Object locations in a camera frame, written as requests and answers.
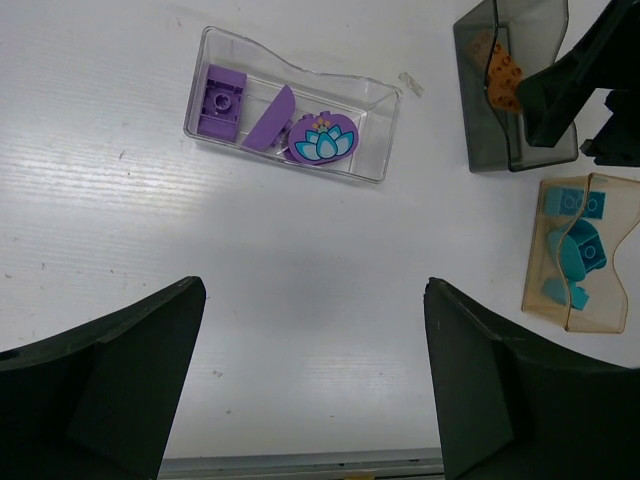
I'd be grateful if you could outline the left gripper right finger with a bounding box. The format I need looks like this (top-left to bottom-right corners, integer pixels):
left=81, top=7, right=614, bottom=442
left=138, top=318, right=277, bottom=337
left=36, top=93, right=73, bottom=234
left=424, top=278, right=639, bottom=479

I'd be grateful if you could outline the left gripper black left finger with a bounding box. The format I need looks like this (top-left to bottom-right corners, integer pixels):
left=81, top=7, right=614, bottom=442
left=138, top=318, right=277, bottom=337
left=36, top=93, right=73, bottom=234
left=1, top=276, right=205, bottom=479

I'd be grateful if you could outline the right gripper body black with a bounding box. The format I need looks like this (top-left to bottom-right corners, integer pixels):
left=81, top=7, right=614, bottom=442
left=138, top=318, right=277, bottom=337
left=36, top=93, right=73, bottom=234
left=581, top=1, right=639, bottom=167

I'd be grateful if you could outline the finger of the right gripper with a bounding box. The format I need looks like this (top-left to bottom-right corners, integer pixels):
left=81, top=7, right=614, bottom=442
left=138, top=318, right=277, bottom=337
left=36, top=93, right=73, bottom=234
left=516, top=9, right=620, bottom=148

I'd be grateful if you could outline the orange lego plate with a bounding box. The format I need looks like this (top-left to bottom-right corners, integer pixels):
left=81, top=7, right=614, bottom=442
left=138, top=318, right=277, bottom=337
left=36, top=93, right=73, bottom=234
left=487, top=43, right=523, bottom=114

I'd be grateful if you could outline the long teal lego brick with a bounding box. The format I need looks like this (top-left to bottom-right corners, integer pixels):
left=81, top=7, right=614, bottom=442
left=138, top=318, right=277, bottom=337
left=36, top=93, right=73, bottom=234
left=543, top=186, right=606, bottom=220

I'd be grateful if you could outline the teal rounded printed lego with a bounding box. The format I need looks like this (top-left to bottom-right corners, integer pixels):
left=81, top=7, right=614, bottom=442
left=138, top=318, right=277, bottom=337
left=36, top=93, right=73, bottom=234
left=546, top=218, right=607, bottom=282

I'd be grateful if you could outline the purple rounded printed lego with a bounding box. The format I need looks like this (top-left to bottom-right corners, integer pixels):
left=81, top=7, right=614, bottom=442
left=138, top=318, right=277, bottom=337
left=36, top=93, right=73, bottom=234
left=287, top=111, right=359, bottom=166

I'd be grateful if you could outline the light purple curved lego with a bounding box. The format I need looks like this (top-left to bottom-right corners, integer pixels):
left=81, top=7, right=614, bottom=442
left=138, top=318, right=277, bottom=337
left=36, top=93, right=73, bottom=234
left=242, top=85, right=296, bottom=152

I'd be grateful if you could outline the purple lego brick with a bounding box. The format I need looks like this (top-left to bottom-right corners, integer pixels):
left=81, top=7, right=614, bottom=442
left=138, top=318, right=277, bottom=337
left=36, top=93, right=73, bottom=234
left=197, top=64, right=247, bottom=143

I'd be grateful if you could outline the dark grey plastic container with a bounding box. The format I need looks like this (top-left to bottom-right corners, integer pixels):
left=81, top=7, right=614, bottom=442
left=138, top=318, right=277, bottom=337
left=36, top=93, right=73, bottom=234
left=453, top=0, right=578, bottom=173

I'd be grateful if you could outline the amber plastic container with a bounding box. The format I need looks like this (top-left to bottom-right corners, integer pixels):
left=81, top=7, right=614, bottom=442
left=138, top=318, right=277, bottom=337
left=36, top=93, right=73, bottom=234
left=521, top=173, right=639, bottom=334

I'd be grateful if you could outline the clear plastic container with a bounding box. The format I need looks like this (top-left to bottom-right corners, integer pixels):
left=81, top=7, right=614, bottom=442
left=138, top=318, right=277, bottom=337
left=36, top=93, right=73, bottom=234
left=183, top=26, right=401, bottom=184

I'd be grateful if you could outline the aluminium rail front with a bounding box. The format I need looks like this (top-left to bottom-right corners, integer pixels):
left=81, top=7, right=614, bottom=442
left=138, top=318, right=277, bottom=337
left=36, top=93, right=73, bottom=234
left=158, top=448, right=445, bottom=479

